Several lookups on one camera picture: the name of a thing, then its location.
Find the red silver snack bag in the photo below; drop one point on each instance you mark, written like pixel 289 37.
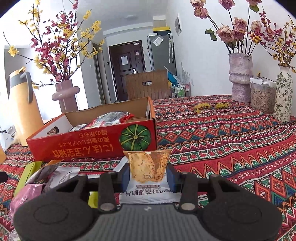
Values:
pixel 107 119

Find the oat crisp snack packet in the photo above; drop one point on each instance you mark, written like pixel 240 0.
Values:
pixel 148 180

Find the wooden chair back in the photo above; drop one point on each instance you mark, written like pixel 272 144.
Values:
pixel 154 84

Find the grey refrigerator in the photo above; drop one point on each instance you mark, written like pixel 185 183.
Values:
pixel 161 51

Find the dried pink roses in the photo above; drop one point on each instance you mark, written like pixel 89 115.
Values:
pixel 241 36

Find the yellow thermos jug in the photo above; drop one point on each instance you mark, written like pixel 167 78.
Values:
pixel 27 118

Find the white snack packet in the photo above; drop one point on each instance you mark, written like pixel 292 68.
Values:
pixel 59 176

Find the green snack packet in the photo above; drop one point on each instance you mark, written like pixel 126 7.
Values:
pixel 29 170

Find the patterned red tablecloth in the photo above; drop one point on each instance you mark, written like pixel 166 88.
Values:
pixel 243 144

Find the clear jar of snacks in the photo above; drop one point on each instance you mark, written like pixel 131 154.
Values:
pixel 263 94

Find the pink ring vase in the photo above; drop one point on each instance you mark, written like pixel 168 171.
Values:
pixel 65 95

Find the pink snack packet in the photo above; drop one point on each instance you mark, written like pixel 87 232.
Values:
pixel 28 192

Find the dark brown entrance door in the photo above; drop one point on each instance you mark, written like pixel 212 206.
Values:
pixel 126 59

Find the floral white vase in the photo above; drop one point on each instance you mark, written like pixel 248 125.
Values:
pixel 283 96

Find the textured purple vase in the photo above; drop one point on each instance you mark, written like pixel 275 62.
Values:
pixel 240 72

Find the red cardboard snack box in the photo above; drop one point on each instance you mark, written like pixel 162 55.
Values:
pixel 57 141

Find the fallen yellow petals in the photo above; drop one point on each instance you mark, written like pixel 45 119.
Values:
pixel 207 106

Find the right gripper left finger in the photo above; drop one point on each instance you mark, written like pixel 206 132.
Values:
pixel 124 177

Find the small utility cart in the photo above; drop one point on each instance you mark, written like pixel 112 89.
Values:
pixel 181 90

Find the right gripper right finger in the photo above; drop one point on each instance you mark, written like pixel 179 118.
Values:
pixel 171 175

